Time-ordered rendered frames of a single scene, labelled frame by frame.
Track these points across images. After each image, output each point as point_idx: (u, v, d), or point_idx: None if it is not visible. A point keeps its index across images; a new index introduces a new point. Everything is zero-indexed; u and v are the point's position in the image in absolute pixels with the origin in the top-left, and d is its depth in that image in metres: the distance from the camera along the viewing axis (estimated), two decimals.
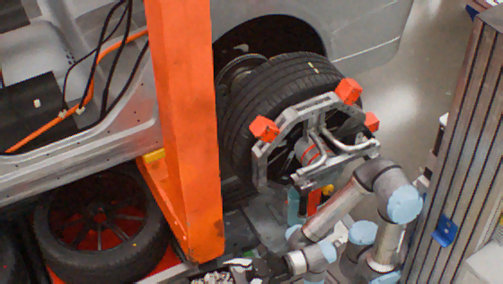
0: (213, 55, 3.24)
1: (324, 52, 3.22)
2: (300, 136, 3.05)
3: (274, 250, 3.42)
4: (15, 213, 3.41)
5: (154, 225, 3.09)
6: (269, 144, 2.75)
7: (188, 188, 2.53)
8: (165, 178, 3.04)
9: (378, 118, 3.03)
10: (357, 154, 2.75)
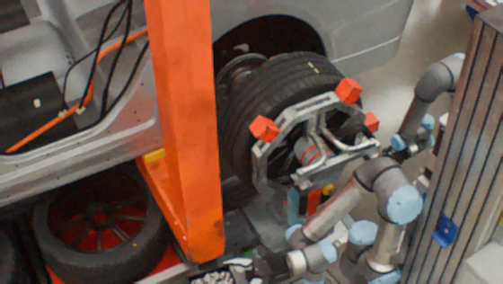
0: (213, 55, 3.24)
1: (324, 52, 3.22)
2: (300, 136, 3.05)
3: (274, 250, 3.42)
4: (15, 213, 3.41)
5: (154, 225, 3.09)
6: (269, 144, 2.75)
7: (188, 188, 2.53)
8: (165, 178, 3.04)
9: (378, 118, 3.03)
10: (357, 154, 2.75)
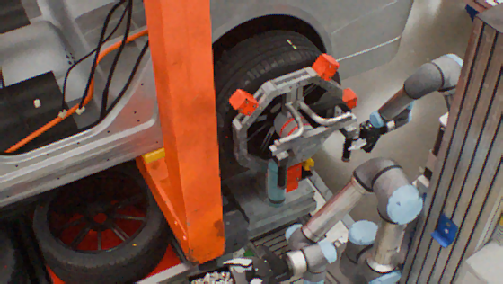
0: (213, 55, 3.24)
1: (324, 52, 3.22)
2: (280, 111, 3.16)
3: (257, 225, 3.53)
4: (15, 213, 3.41)
5: (154, 225, 3.09)
6: (248, 116, 2.85)
7: (188, 188, 2.53)
8: (165, 178, 3.04)
9: (356, 94, 3.14)
10: (334, 126, 2.86)
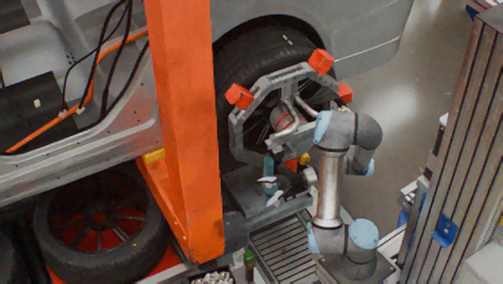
0: (213, 55, 3.24)
1: None
2: (277, 106, 3.19)
3: (253, 219, 3.56)
4: (15, 213, 3.41)
5: (154, 225, 3.09)
6: (243, 110, 2.88)
7: (188, 188, 2.53)
8: (165, 178, 3.04)
9: (351, 89, 3.16)
10: None
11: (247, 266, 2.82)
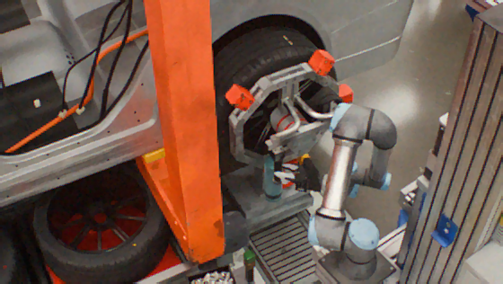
0: (213, 55, 3.24)
1: None
2: (277, 107, 3.18)
3: (254, 220, 3.55)
4: (15, 213, 3.41)
5: (154, 225, 3.09)
6: (244, 111, 2.87)
7: (188, 188, 2.53)
8: (165, 178, 3.04)
9: (352, 90, 3.16)
10: (330, 121, 2.88)
11: (247, 266, 2.82)
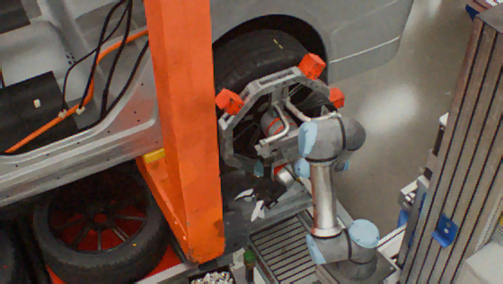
0: None
1: (324, 52, 3.22)
2: (267, 110, 3.16)
3: (254, 220, 3.55)
4: (15, 213, 3.41)
5: (154, 225, 3.09)
6: (233, 116, 2.86)
7: (188, 188, 2.53)
8: (165, 178, 3.04)
9: (343, 93, 3.14)
10: None
11: (247, 266, 2.82)
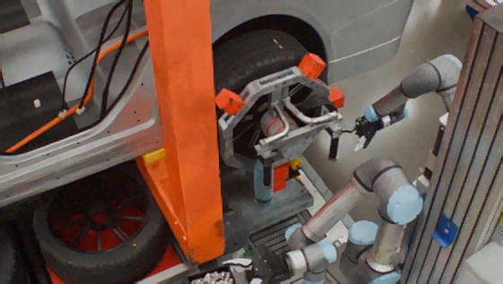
0: None
1: (324, 52, 3.22)
2: (267, 110, 3.16)
3: (254, 220, 3.55)
4: (15, 213, 3.41)
5: (154, 225, 3.09)
6: (233, 116, 2.86)
7: (188, 188, 2.53)
8: (165, 178, 3.04)
9: (343, 93, 3.14)
10: (320, 126, 2.86)
11: None
